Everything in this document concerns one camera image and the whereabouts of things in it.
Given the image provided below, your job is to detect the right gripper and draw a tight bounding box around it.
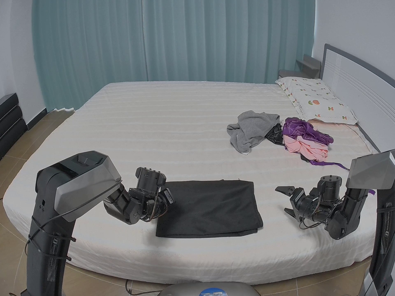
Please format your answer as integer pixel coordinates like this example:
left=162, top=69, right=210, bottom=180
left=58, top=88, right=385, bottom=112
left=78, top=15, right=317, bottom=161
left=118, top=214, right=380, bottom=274
left=275, top=186, right=315, bottom=223

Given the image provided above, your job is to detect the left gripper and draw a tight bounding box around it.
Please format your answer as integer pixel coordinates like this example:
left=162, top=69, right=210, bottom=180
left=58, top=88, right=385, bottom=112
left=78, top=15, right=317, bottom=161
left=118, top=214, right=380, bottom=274
left=153, top=189, right=175, bottom=216

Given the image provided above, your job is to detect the black T-shirt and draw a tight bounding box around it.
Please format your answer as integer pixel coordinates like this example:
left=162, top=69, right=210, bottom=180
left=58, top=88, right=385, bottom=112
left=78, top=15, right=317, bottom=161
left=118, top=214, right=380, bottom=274
left=155, top=179, right=264, bottom=238

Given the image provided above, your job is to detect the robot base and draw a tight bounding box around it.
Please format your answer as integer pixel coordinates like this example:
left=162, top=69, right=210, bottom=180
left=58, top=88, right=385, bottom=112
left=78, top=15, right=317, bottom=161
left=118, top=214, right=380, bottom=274
left=159, top=284, right=257, bottom=296

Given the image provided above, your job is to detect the bed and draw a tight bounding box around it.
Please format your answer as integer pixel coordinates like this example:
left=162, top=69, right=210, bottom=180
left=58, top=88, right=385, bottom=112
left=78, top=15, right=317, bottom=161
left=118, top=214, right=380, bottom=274
left=3, top=43, right=395, bottom=284

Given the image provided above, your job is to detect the pink garment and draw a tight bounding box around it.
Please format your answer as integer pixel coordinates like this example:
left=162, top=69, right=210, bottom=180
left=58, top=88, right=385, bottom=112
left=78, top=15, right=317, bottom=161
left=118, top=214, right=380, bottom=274
left=284, top=134, right=329, bottom=163

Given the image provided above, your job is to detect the black shiny garment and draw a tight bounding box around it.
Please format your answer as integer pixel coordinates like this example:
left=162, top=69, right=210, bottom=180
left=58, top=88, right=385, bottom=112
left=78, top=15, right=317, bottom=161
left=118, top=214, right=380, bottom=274
left=266, top=123, right=284, bottom=146

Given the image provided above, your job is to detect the purple garment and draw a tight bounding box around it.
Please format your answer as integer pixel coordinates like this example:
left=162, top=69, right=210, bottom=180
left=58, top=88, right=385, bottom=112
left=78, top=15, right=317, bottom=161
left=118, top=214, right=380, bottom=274
left=282, top=117, right=375, bottom=197

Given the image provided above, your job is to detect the grey garment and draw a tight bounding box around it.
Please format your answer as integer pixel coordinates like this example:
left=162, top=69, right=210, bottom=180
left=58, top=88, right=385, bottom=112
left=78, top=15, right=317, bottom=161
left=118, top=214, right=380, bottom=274
left=227, top=110, right=281, bottom=155

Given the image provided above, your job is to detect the white printed pillow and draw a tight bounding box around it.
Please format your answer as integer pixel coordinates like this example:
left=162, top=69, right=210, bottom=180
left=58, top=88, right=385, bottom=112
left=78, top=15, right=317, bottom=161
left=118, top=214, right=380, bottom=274
left=275, top=76, right=359, bottom=125

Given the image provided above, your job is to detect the grey bedside table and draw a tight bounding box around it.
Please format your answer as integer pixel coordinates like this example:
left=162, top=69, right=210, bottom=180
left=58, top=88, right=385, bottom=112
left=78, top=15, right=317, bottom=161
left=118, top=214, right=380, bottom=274
left=279, top=54, right=321, bottom=79

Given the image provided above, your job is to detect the dark chest of drawers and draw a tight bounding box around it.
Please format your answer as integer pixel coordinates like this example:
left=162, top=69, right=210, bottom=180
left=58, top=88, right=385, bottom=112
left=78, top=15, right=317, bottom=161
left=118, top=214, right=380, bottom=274
left=0, top=93, right=26, bottom=160

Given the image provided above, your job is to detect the blue-green curtain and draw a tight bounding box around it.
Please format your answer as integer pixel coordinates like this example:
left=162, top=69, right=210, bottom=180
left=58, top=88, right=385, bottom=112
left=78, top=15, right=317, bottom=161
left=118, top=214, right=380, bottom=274
left=143, top=0, right=317, bottom=84
left=31, top=0, right=149, bottom=110

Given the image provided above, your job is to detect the black cable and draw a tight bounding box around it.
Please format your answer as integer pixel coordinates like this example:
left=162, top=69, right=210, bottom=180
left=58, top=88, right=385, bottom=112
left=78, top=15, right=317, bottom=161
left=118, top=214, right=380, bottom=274
left=26, top=180, right=124, bottom=246
left=124, top=279, right=162, bottom=296

